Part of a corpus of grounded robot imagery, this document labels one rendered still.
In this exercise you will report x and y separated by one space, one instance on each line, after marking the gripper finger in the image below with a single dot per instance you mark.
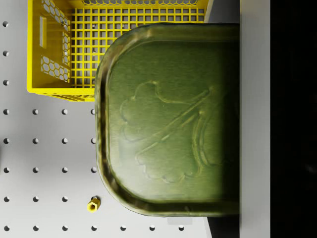
224 228
224 11

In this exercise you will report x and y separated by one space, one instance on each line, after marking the yellow bolt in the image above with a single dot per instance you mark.
93 205

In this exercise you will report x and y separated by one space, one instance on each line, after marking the yellow basket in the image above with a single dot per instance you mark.
34 62

